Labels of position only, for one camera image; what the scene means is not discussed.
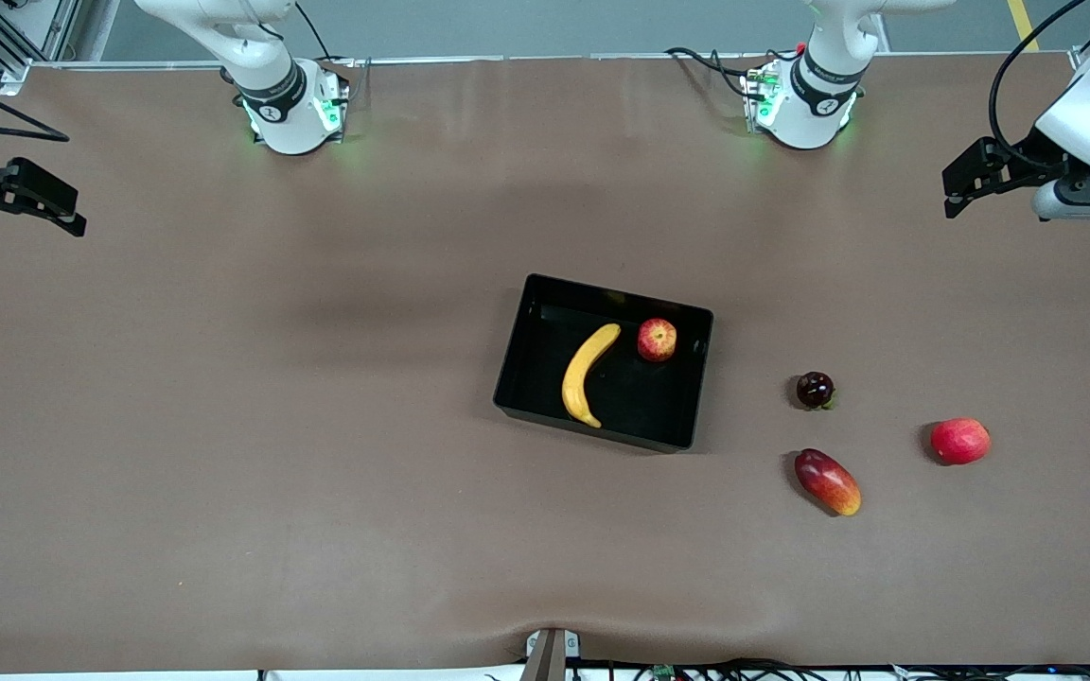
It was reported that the black left arm base cable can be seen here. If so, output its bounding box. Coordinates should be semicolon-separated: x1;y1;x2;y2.
665;45;756;100

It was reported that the black arm base cable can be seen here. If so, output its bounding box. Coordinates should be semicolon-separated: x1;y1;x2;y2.
292;0;333;62
665;45;756;100

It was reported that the brown table cover mat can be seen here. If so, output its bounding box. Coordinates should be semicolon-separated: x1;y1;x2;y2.
0;52;1090;674

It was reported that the silver table edge rail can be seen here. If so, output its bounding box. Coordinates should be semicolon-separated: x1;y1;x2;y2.
0;52;1090;72

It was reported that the black right arm base cable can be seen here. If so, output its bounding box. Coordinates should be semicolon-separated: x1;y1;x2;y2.
292;0;333;62

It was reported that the aluminium frame structure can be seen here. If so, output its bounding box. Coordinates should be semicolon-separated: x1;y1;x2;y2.
0;0;82;96

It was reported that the black plastic box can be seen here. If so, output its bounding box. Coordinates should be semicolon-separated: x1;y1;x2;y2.
492;273;715;454

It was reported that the deep red apple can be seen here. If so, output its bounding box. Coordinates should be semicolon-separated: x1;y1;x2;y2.
930;417;992;465

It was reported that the yellow floor tape strip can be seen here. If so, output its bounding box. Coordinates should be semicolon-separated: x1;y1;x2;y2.
1007;0;1043;53

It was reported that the yellow banana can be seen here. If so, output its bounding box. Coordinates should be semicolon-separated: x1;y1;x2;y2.
561;323;623;429

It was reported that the red yellow mango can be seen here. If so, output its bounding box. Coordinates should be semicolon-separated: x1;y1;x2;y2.
794;448;863;517

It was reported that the red yellow apple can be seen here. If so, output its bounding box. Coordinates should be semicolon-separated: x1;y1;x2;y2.
637;318;679;363

